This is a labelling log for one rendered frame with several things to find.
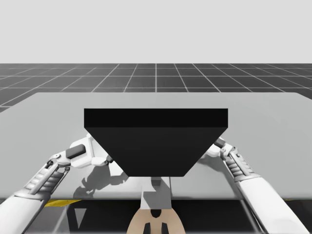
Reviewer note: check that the tan robot part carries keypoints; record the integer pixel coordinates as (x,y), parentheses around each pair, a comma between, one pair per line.
(156,221)

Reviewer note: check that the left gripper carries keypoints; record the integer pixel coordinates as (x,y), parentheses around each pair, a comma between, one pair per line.
(81,152)

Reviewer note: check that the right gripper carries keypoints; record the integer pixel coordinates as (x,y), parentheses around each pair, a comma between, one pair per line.
(215,150)

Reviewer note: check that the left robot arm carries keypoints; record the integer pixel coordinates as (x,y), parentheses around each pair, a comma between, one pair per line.
(26,195)

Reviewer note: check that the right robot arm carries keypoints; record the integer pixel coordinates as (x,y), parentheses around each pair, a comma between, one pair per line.
(263,192)

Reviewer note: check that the black screen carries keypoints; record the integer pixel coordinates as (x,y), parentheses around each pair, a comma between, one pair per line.
(156,146)

